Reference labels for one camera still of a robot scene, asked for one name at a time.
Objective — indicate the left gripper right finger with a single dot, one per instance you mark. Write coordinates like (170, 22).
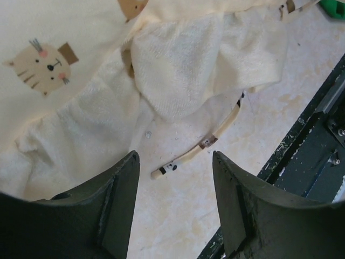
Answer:
(259, 220)

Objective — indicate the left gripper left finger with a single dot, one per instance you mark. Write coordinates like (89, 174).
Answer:
(92, 220)

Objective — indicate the cream animal print cushion cover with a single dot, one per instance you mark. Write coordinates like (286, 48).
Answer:
(82, 80)

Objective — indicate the green cloth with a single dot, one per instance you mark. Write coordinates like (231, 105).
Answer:
(333, 8)

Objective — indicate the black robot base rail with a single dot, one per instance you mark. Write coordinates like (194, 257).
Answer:
(309, 162)

